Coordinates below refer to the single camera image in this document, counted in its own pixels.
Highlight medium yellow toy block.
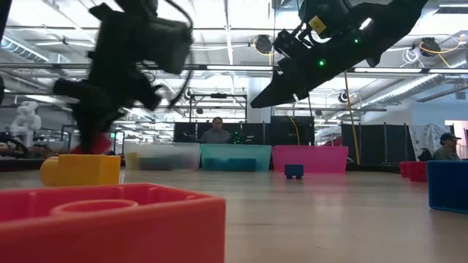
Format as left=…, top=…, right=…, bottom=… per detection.
left=39, top=153, right=122, bottom=188

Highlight yellow label sticker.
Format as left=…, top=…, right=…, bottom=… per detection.
left=308, top=15, right=328, bottom=35

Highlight yellow hanging cable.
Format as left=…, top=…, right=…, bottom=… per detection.
left=343, top=71, right=361, bottom=166

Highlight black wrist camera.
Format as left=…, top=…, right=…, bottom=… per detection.
left=273, top=28, right=312, bottom=60
left=146, top=20, right=195, bottom=75

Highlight white pillar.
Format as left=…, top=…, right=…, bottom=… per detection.
left=247, top=77, right=274, bottom=123

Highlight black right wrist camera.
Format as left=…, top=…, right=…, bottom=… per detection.
left=273, top=28, right=312, bottom=60

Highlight small blue toy block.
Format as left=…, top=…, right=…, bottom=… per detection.
left=284, top=164, right=305, bottom=180
left=426, top=159, right=468, bottom=215

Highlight teal plastic bin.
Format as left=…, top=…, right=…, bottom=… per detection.
left=200, top=143, right=273, bottom=172

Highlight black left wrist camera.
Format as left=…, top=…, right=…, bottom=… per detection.
left=146, top=20, right=195, bottom=75

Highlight black partition panels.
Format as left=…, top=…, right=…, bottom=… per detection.
left=341, top=123, right=410, bottom=165
left=173, top=115, right=316, bottom=145

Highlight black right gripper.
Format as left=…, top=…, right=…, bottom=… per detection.
left=250, top=0, right=366, bottom=110

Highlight white patterned cloth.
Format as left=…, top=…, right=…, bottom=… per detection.
left=408, top=123, right=454, bottom=161

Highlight black gantry frame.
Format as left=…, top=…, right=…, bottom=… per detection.
left=188, top=94, right=248, bottom=123

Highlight clear plastic bin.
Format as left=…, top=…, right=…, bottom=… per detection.
left=124, top=142, right=202, bottom=172

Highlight long ceiling light bar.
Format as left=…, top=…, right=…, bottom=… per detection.
left=206, top=64, right=275, bottom=72

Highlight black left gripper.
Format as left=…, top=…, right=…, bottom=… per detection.
left=52, top=0, right=165, bottom=149

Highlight black aluminium table frame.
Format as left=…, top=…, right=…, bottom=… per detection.
left=0, top=158, right=401, bottom=173

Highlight red plastic bin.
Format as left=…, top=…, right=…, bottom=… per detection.
left=271, top=145, right=349, bottom=175

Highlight person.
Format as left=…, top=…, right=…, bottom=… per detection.
left=432, top=131, right=463, bottom=161
left=199, top=116, right=233, bottom=145

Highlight black ceiling cable reel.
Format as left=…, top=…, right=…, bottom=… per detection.
left=418, top=34, right=464, bottom=69
left=252, top=34, right=284, bottom=58

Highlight small orange toy block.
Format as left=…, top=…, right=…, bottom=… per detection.
left=0, top=182, right=227, bottom=263

